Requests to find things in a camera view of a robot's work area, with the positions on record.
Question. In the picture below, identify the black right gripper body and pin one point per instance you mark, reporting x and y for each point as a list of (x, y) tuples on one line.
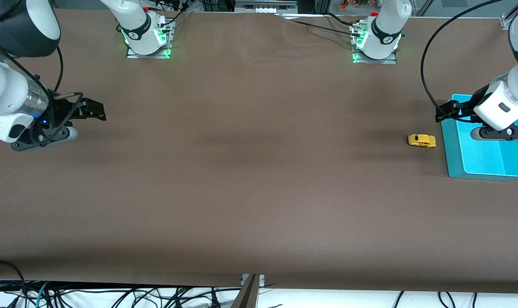
[(62, 112)]

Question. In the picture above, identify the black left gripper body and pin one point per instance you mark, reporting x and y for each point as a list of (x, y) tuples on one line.
[(467, 108)]

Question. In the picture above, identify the yellow beetle toy car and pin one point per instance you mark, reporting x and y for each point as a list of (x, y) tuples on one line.
[(421, 140)]

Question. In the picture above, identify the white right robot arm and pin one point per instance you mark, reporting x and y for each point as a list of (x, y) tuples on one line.
[(10, 85)]

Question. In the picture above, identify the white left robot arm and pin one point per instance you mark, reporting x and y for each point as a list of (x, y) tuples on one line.
[(387, 28)]

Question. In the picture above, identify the turquoise plastic bin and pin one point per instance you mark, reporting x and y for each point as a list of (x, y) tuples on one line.
[(477, 158)]

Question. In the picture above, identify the brown table cover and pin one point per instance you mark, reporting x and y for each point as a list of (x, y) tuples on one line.
[(258, 171)]

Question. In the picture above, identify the white power strip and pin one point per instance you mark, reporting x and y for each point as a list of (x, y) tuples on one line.
[(265, 6)]

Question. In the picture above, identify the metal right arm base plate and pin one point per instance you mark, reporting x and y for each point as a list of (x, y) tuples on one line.
[(147, 54)]

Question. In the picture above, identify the metal table corner bracket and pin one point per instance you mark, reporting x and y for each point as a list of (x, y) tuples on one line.
[(507, 22)]

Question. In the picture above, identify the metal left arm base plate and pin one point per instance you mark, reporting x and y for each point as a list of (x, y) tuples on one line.
[(374, 60)]

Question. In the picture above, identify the metal table edge bracket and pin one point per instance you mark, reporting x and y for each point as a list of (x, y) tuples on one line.
[(248, 293)]

